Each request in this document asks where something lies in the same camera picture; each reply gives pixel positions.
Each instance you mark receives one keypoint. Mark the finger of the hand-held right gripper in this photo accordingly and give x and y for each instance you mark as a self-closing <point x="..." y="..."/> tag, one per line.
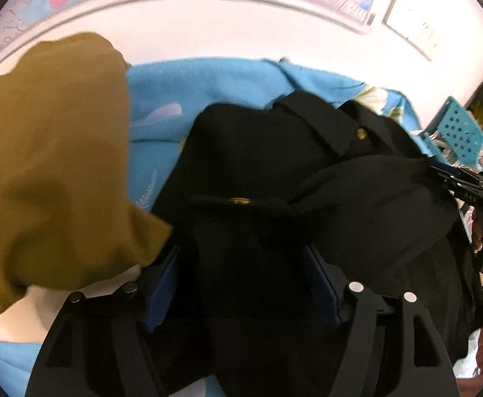
<point x="462" y="178"/>

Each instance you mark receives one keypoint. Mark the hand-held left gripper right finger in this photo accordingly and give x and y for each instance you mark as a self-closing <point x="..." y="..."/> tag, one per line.
<point x="326" y="285"/>

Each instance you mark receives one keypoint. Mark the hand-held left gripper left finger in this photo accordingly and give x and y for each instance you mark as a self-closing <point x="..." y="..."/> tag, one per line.
<point x="162" y="293"/>

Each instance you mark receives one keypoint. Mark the black coat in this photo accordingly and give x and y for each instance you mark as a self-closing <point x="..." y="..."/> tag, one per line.
<point x="266" y="153"/>

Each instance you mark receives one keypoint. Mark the blue perforated plastic basket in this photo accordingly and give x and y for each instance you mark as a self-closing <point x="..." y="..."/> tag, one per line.
<point x="458" y="132"/>

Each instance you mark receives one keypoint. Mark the white pillow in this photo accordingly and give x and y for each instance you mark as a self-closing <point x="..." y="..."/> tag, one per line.
<point x="42" y="314"/>

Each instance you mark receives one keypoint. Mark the mustard cloth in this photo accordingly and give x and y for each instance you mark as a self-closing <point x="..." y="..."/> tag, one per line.
<point x="59" y="153"/>

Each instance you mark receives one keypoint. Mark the blue printed bedsheet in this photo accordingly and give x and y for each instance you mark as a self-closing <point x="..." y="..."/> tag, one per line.
<point x="208" y="82"/>

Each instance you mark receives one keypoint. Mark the white wall sheet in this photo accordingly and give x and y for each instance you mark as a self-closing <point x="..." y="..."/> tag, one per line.
<point x="411" y="25"/>

